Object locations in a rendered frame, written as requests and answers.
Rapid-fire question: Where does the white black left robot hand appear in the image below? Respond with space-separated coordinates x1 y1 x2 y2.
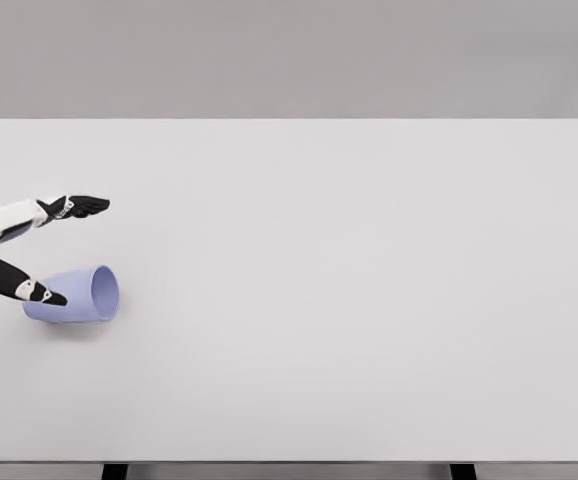
0 194 111 307

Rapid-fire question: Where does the lavender cup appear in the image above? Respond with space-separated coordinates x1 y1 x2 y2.
21 264 121 326

